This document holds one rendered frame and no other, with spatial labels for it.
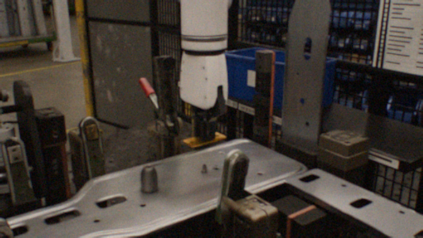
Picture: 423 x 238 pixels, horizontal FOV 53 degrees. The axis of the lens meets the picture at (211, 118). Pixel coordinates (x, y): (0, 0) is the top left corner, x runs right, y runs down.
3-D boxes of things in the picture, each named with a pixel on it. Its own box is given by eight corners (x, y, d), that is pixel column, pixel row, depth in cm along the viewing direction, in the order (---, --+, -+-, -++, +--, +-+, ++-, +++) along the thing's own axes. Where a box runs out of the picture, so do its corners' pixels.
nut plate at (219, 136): (192, 147, 82) (192, 141, 81) (182, 141, 85) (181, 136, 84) (227, 138, 86) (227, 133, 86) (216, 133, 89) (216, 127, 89)
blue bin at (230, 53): (301, 115, 114) (304, 67, 110) (220, 94, 135) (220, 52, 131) (334, 102, 125) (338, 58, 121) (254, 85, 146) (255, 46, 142)
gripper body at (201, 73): (172, 43, 81) (174, 100, 85) (203, 51, 74) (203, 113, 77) (204, 40, 86) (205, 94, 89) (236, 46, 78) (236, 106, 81)
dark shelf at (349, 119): (406, 175, 86) (408, 161, 86) (175, 86, 156) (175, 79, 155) (459, 150, 99) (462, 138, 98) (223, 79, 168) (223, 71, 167)
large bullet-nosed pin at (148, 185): (146, 202, 79) (145, 170, 77) (138, 195, 82) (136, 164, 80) (161, 197, 81) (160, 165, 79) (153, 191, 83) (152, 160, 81)
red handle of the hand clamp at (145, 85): (163, 126, 94) (135, 77, 102) (161, 133, 96) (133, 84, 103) (179, 123, 97) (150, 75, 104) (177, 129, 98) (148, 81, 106)
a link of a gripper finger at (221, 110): (208, 71, 79) (197, 89, 83) (226, 105, 76) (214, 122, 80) (213, 70, 80) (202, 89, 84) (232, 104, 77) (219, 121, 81)
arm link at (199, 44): (171, 33, 80) (172, 48, 81) (197, 38, 73) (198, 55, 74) (208, 29, 85) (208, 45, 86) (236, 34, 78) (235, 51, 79)
